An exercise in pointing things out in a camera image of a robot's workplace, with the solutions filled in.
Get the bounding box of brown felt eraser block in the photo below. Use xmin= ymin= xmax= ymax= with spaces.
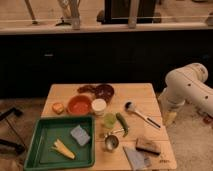
xmin=136 ymin=138 xmax=161 ymax=155

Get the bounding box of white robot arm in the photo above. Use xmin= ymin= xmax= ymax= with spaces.
xmin=158 ymin=63 xmax=213 ymax=126

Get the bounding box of dark purple bowl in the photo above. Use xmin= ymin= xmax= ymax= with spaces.
xmin=95 ymin=84 xmax=114 ymax=103

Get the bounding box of orange bowl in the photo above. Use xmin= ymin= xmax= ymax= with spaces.
xmin=67 ymin=95 xmax=91 ymax=115

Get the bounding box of green pepper toy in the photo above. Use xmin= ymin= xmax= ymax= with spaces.
xmin=116 ymin=113 xmax=129 ymax=137

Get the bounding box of blue grey cloth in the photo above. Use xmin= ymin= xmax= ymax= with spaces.
xmin=123 ymin=147 xmax=151 ymax=171

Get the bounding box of light green cup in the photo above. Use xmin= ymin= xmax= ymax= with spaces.
xmin=104 ymin=113 xmax=116 ymax=129

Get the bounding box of metal measuring cup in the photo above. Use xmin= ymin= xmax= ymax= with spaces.
xmin=104 ymin=128 xmax=124 ymax=151

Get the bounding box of white round container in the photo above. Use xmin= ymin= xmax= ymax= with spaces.
xmin=91 ymin=99 xmax=107 ymax=116

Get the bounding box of dark red plate piece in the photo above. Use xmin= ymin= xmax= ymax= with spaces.
xmin=77 ymin=85 xmax=96 ymax=93

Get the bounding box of blue sponge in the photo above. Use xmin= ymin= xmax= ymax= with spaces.
xmin=70 ymin=125 xmax=90 ymax=146

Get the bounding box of yellow corn toy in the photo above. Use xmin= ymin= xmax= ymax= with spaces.
xmin=53 ymin=139 xmax=75 ymax=160

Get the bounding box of green plastic tray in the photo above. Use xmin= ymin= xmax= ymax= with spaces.
xmin=24 ymin=116 xmax=95 ymax=171

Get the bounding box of black stand on floor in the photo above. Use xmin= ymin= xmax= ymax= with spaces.
xmin=0 ymin=106 xmax=26 ymax=155

